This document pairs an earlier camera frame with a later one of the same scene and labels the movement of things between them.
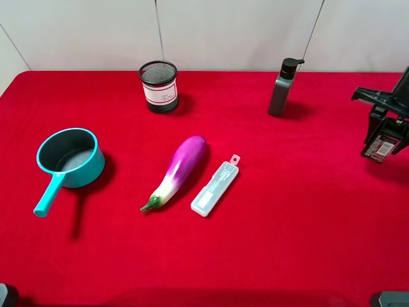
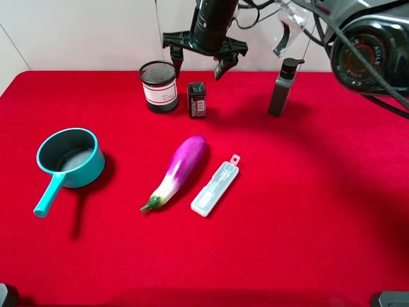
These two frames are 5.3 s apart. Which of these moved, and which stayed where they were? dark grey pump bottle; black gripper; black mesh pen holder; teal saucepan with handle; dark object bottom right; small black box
Moved: black gripper; small black box
Stayed: dark grey pump bottle; teal saucepan with handle; dark object bottom right; black mesh pen holder
